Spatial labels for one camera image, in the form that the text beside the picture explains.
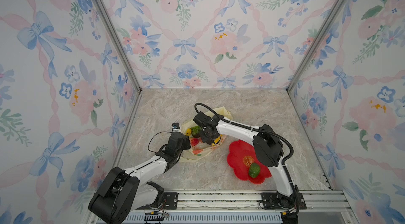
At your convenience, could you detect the yellow printed plastic bag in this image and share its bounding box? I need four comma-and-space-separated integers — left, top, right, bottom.
179, 120, 227, 163

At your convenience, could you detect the red flower-shaped plate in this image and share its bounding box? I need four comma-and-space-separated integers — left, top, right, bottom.
227, 140, 272, 185

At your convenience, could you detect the green ribbed fruit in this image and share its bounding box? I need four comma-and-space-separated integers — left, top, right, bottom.
248, 163, 261, 179

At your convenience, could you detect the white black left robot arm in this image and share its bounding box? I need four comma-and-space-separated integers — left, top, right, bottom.
88, 131, 191, 224

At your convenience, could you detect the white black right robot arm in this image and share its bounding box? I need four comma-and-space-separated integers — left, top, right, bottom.
193, 112, 299, 202

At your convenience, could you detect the green grape bunch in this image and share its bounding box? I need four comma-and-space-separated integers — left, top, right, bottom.
191, 126, 202, 138

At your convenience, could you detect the red strawberry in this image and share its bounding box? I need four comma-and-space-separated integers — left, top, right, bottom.
190, 138, 200, 147

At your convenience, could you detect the yellow bell pepper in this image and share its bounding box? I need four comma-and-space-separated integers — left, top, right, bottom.
186, 128, 193, 136

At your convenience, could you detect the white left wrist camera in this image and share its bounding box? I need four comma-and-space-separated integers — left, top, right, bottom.
172, 123, 181, 132

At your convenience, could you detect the thin black left cable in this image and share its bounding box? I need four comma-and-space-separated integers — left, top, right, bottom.
147, 130, 173, 153

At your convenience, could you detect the black corrugated cable conduit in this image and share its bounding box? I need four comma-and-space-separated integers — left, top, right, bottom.
193, 103, 300, 215

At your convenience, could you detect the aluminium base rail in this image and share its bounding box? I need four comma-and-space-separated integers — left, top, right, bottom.
118, 190, 359, 224

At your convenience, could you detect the aluminium corner post left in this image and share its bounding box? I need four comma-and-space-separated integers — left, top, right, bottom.
93, 0, 141, 94

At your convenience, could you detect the aluminium corner post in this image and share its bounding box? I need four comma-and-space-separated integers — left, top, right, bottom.
93, 0, 141, 94
286, 0, 348, 94

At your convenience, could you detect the aluminium corner post right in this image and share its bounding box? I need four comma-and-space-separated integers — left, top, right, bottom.
286, 0, 348, 94

